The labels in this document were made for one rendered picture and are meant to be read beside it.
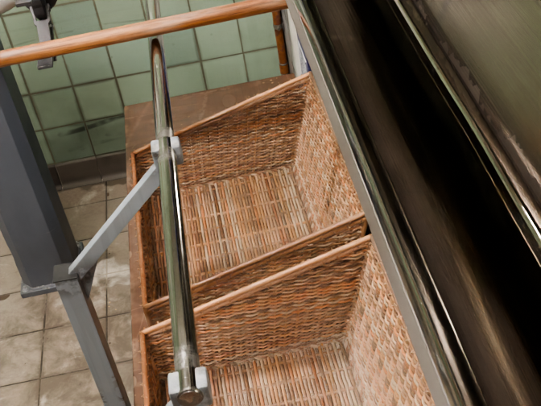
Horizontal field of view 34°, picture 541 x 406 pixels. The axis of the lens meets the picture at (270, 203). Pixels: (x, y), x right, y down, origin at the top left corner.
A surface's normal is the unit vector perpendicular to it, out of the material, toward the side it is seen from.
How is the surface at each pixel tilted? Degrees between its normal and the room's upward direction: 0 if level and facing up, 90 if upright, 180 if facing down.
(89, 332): 90
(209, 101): 0
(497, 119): 70
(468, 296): 12
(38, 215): 90
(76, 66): 90
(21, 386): 0
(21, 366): 0
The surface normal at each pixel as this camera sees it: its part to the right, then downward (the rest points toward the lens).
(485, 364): 0.07, -0.79
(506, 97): -0.97, -0.07
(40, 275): 0.16, 0.61
